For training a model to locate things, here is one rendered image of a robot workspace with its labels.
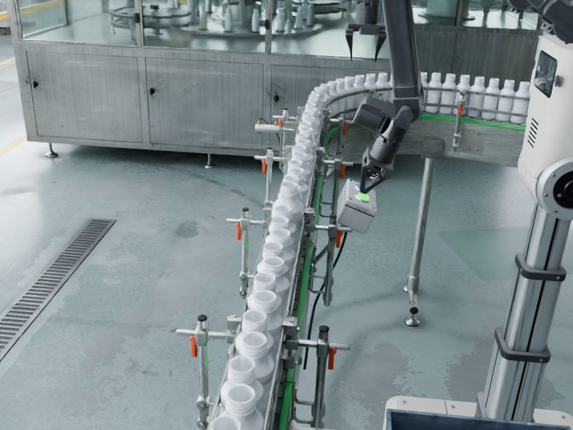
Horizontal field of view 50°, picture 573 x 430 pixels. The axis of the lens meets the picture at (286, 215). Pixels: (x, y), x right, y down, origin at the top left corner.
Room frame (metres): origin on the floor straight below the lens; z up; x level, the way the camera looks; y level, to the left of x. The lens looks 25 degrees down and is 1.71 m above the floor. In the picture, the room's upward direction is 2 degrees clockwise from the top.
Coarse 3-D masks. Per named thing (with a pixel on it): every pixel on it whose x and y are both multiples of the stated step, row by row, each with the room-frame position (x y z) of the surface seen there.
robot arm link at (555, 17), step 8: (528, 0) 1.22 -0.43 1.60; (536, 0) 1.21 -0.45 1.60; (544, 0) 1.21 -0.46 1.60; (552, 0) 1.19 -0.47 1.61; (560, 0) 1.18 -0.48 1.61; (536, 8) 1.22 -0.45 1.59; (544, 8) 1.21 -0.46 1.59; (552, 8) 1.18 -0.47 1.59; (560, 8) 1.18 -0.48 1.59; (568, 8) 1.18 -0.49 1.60; (552, 16) 1.19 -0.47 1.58; (560, 16) 1.18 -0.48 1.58; (568, 16) 1.18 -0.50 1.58; (560, 24) 1.19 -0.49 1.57; (568, 24) 1.18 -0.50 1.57; (560, 32) 1.19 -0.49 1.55; (568, 32) 1.19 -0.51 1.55; (568, 40) 1.19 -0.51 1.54
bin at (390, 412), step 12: (396, 420) 0.84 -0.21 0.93; (408, 420) 0.84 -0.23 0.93; (420, 420) 0.84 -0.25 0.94; (432, 420) 0.84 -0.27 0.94; (444, 420) 0.84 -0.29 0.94; (456, 420) 0.83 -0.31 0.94; (468, 420) 0.83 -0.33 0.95; (480, 420) 0.83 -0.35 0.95; (492, 420) 0.83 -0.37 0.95; (504, 420) 0.83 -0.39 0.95
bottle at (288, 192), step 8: (288, 184) 1.29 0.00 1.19; (296, 184) 1.27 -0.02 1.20; (280, 192) 1.27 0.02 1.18; (288, 192) 1.25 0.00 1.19; (296, 192) 1.26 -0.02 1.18; (280, 200) 1.26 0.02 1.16; (288, 200) 1.25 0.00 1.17; (296, 200) 1.26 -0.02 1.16; (296, 208) 1.24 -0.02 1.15; (272, 216) 1.26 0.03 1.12; (296, 216) 1.24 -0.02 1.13; (296, 224) 1.24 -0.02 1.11; (296, 240) 1.25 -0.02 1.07; (296, 248) 1.25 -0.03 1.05
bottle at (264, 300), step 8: (256, 296) 0.86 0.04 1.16; (264, 296) 0.88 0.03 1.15; (272, 296) 0.87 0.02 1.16; (256, 304) 0.85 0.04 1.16; (264, 304) 0.84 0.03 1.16; (272, 304) 0.85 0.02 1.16; (272, 312) 0.85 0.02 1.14; (272, 320) 0.84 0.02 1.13; (280, 320) 0.85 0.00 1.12; (272, 328) 0.83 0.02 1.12; (280, 328) 0.85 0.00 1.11; (272, 336) 0.84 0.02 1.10; (280, 336) 0.85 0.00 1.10; (280, 360) 0.85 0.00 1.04
